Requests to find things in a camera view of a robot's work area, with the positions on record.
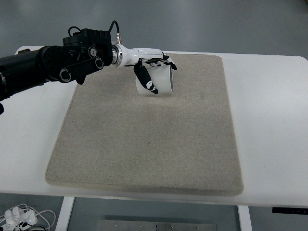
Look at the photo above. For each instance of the white table leg left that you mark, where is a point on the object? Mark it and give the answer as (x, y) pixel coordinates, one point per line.
(65, 214)

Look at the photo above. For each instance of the beige felt mat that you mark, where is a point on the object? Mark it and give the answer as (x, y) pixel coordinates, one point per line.
(114, 139)

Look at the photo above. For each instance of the black desk control panel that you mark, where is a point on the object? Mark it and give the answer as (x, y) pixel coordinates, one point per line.
(289, 210)

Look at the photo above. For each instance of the white table leg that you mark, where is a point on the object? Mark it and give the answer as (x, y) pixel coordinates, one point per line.
(244, 218)
(65, 214)

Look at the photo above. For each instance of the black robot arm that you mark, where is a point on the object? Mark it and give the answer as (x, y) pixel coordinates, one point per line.
(82, 53)

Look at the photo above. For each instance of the white table leg right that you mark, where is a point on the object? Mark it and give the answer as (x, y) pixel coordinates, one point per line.
(244, 218)

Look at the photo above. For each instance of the white power strip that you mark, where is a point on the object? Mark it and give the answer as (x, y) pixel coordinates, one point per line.
(17, 216)

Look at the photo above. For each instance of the white robotic hand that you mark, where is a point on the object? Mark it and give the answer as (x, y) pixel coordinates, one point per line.
(123, 56)

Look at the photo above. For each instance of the white ribbed cup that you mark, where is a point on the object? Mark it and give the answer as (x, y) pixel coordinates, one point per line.
(162, 79)

